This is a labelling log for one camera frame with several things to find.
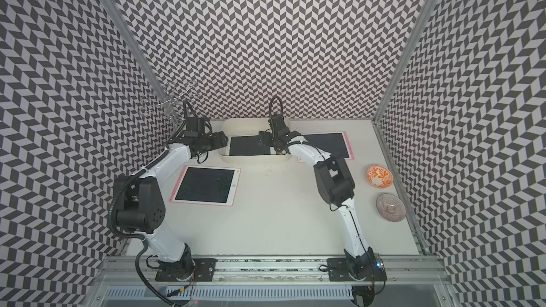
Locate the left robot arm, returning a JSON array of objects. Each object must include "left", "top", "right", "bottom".
[{"left": 107, "top": 99, "right": 228, "bottom": 306}]

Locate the pink writing tablet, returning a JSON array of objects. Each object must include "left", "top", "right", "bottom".
[
  {"left": 303, "top": 131, "right": 355, "bottom": 161},
  {"left": 169, "top": 165, "right": 241, "bottom": 207}
]

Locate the chrome wire stand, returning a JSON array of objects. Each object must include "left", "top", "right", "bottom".
[{"left": 139, "top": 82, "right": 198, "bottom": 124}]

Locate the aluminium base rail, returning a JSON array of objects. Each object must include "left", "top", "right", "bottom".
[{"left": 84, "top": 255, "right": 459, "bottom": 306}]

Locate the white plastic storage box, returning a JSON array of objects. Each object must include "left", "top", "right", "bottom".
[{"left": 218, "top": 117, "right": 291, "bottom": 165}]

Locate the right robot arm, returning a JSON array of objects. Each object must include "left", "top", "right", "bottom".
[{"left": 259, "top": 95, "right": 382, "bottom": 296}]

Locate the orange patterned bowl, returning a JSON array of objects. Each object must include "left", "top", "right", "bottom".
[{"left": 366, "top": 165, "right": 394, "bottom": 188}]

